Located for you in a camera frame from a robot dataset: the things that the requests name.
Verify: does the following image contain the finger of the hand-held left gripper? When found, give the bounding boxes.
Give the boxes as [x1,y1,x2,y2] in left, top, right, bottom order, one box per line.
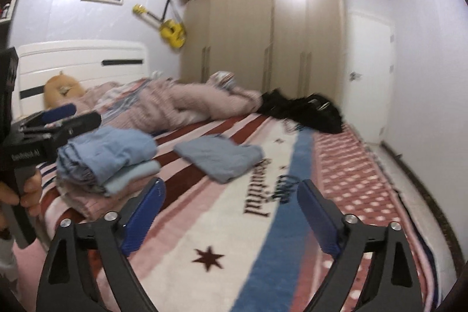
[18,111,102,152]
[15,103,77,128]

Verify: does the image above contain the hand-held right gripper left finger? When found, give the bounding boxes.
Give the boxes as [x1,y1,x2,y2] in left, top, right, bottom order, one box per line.
[36,177,167,312]

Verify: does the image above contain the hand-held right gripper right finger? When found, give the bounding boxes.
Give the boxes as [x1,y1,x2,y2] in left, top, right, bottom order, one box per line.
[297,179,425,312]

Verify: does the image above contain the blue denim pants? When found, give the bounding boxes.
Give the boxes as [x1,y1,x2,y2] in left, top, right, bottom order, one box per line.
[56,125,158,188]

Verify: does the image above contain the person's left hand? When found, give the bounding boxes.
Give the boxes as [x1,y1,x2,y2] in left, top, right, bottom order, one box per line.
[0,171,42,210]

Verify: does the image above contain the tan plush toy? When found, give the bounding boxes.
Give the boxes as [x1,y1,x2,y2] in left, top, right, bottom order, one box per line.
[44,71,88,108]

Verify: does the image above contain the light blue folded cloth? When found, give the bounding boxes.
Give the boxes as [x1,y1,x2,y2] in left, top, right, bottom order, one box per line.
[102,160,161,196]

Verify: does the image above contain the white bed headboard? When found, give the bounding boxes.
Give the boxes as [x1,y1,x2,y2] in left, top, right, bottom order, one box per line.
[11,40,149,123]

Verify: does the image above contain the striped and dotted printed blanket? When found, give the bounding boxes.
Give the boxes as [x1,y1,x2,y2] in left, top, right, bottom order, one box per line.
[11,113,439,312]

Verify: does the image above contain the pink quilt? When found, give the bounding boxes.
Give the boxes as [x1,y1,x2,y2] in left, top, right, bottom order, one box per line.
[78,71,264,133]

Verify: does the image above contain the small pale denim garment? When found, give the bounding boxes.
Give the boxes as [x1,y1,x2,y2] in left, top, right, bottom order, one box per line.
[173,135,264,184]

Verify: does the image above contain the yellow guitar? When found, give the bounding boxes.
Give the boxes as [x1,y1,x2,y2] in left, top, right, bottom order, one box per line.
[132,0,186,49]

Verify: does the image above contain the white door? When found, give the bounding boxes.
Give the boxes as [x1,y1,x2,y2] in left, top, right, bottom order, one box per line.
[345,10,395,144]

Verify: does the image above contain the beige wooden wardrobe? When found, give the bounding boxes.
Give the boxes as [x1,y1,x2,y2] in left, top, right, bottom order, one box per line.
[180,0,346,104]

